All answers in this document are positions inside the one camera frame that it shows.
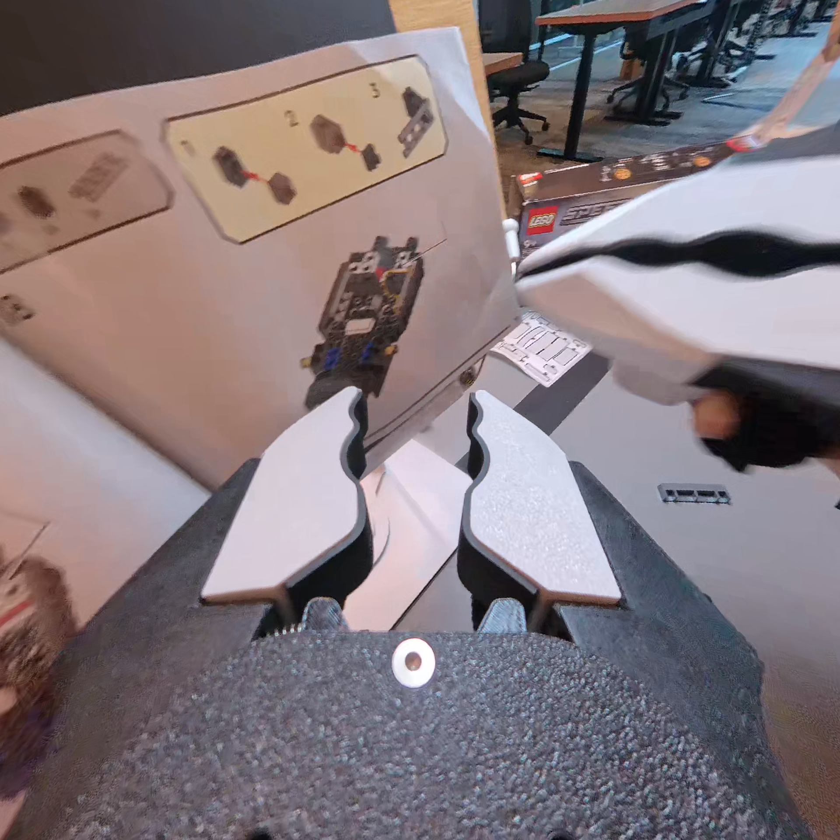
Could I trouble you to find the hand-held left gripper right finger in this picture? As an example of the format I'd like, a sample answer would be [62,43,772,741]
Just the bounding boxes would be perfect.
[460,390,624,631]

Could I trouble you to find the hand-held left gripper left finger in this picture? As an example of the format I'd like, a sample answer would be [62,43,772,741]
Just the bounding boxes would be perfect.
[201,386,371,611]

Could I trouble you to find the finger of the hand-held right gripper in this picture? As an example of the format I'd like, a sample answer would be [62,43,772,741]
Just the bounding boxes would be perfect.
[516,122,840,274]
[523,260,840,399]

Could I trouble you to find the black lego grille piece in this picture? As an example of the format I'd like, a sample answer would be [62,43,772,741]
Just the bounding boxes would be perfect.
[658,483,732,508]

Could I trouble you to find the lego set cardboard box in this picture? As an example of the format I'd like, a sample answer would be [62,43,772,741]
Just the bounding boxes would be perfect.
[516,138,752,258]

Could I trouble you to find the lego instruction booklet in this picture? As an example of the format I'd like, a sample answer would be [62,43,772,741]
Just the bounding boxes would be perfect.
[0,29,519,802]

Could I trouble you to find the person's right hand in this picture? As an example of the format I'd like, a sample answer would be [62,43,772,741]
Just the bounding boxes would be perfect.
[692,390,744,442]

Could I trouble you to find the black office chair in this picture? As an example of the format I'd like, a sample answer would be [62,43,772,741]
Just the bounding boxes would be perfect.
[608,29,693,127]
[478,0,553,147]

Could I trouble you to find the small white printed sheet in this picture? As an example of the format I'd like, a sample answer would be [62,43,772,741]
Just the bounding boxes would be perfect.
[493,311,593,388]

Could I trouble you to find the long wooden desk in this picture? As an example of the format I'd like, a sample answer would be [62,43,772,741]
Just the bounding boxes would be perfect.
[536,0,716,164]

